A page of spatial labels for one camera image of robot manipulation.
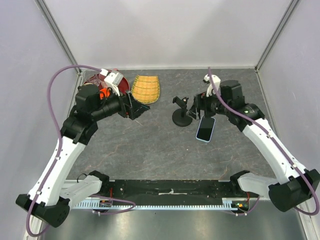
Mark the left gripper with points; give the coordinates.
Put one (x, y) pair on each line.
(130, 107)

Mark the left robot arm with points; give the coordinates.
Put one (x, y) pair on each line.
(47, 200)

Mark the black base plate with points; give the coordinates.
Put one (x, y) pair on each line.
(131, 189)

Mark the blue smartphone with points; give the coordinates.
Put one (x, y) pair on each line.
(205, 129)

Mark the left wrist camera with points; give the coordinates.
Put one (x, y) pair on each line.
(111, 79)

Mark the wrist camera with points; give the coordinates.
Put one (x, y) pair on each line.
(214, 84)
(111, 79)

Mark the orange bowl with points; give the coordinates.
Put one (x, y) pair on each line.
(104, 93)

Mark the slotted cable duct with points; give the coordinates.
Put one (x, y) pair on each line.
(161, 204)

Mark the red round tray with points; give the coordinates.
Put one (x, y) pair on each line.
(94, 80)

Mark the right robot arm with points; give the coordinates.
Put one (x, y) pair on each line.
(293, 183)

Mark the black phone stand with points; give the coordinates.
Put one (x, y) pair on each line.
(179, 116)

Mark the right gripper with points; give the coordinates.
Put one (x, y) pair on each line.
(200, 102)

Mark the woven bamboo tray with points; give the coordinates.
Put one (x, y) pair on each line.
(146, 89)

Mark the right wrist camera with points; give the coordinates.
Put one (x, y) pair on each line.
(214, 84)

